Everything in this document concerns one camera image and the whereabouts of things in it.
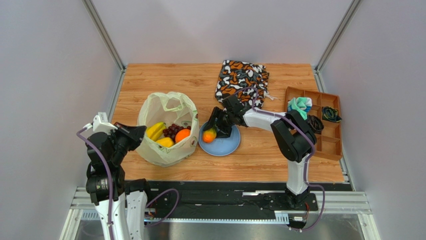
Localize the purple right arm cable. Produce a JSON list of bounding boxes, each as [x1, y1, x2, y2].
[[232, 87, 326, 233]]

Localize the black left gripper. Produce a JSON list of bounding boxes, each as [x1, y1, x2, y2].
[[106, 121, 147, 164]]

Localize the blue plate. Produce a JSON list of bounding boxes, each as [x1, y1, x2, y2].
[[198, 122, 241, 157]]

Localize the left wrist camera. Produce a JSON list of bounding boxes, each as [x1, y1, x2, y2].
[[83, 112, 118, 134]]

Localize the yellow banana bunch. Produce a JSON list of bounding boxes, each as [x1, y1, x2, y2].
[[145, 122, 166, 141]]

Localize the red grape bunch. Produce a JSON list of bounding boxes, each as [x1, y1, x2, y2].
[[162, 123, 191, 140]]

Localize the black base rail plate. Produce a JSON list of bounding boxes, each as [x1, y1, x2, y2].
[[89, 179, 354, 221]]

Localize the teal white sock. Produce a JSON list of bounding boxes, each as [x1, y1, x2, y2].
[[287, 97, 313, 113], [297, 109, 308, 121]]

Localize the lower teal white sock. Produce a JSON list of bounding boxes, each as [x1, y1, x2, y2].
[[297, 109, 308, 121]]

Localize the upper teal white sock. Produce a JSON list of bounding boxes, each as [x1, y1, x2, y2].
[[287, 97, 313, 113]]

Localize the pale green plastic bag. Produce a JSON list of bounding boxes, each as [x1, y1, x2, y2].
[[136, 92, 200, 167]]

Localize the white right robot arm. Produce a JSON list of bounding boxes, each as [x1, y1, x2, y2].
[[201, 95, 317, 196]]

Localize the orange tangerine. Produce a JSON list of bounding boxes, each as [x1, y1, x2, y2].
[[174, 128, 191, 144]]

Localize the camouflage patterned shorts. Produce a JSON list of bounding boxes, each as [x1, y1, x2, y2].
[[214, 60, 277, 109]]

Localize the navy yellow rolled tie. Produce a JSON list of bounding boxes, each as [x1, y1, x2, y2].
[[321, 106, 342, 123]]

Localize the wooden compartment organizer tray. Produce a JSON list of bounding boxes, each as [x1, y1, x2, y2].
[[285, 87, 343, 161]]

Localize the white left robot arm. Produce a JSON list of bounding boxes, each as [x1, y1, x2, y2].
[[76, 122, 151, 240]]

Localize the dark brown rolled tie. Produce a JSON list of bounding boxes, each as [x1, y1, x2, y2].
[[306, 114, 325, 135]]

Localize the green orange mango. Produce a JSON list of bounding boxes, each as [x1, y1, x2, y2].
[[202, 127, 217, 144]]

